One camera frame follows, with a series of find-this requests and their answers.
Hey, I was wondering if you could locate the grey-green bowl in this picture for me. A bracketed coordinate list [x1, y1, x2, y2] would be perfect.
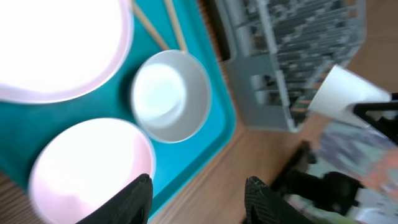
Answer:
[130, 50, 212, 144]

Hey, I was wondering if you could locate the pink round plate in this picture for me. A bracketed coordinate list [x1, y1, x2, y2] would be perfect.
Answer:
[1, 0, 134, 104]

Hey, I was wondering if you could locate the white paper cup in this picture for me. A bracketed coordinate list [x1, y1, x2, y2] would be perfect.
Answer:
[308, 65, 392, 128]

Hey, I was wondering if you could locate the wooden chopstick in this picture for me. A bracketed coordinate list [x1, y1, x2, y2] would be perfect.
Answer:
[131, 0, 170, 50]
[164, 0, 188, 53]

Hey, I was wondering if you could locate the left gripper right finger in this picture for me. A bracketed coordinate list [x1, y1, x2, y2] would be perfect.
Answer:
[243, 176, 312, 224]

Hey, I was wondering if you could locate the grey dishwasher rack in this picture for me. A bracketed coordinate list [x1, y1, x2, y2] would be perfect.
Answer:
[215, 0, 366, 133]

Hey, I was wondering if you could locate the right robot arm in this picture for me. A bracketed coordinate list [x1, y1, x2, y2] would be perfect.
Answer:
[271, 94, 397, 223]

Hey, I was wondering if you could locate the teal serving tray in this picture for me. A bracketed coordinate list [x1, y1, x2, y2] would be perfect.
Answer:
[0, 0, 237, 220]

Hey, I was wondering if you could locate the pink bowl with rice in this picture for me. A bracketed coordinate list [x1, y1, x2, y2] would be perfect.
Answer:
[28, 118, 156, 223]

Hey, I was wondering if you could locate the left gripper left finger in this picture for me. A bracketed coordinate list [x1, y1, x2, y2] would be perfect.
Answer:
[77, 174, 153, 224]

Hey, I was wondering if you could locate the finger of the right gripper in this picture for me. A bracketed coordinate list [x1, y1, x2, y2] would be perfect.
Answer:
[353, 101, 397, 144]

